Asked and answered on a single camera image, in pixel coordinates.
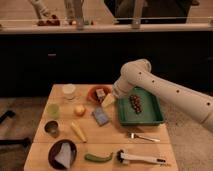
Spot tan eraser block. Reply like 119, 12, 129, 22
96, 89, 106, 102

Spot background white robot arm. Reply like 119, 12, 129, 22
28, 0, 51, 19

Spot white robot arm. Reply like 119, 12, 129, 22
108, 59, 213, 133

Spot orange bowl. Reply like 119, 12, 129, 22
87, 85, 111, 105

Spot blue sponge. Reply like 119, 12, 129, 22
92, 107, 109, 126

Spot red grape bunch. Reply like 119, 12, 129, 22
129, 94, 142, 114

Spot green plastic tray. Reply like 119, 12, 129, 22
117, 87, 164, 126

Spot white cup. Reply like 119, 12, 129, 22
62, 84, 76, 100

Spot metal fork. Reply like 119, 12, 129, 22
129, 133, 160, 142

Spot green cup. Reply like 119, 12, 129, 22
46, 104, 59, 119

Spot green cucumber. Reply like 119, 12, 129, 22
84, 153, 113, 163

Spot metal cup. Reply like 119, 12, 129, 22
44, 121, 60, 138

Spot grey cloth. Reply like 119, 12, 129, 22
55, 143, 72, 168

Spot white handled brush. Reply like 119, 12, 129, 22
116, 150, 168, 166

